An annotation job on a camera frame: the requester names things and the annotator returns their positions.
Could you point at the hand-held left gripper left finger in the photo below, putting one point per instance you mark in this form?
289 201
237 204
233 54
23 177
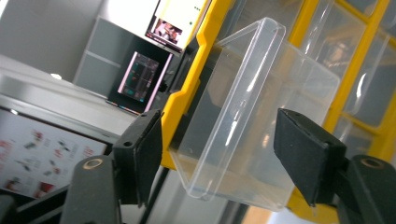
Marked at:
140 155

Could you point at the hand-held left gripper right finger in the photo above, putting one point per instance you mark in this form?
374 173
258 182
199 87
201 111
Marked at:
308 152

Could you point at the clear plastic drawer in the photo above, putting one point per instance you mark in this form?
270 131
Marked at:
264 93

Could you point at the yellow and black organizer cabinet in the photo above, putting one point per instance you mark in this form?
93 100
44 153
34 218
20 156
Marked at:
205 32

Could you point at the monitor with dark screen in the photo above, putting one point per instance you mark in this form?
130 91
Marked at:
140 77

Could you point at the set of clear drawers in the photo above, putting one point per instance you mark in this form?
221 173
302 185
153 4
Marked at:
370 87

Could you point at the grey cabinet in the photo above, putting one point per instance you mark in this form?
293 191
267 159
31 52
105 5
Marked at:
99 71

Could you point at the white sheet with pictures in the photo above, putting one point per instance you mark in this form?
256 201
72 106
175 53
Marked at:
37 149

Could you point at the monitor with bright screen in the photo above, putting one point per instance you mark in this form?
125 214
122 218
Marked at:
180 15

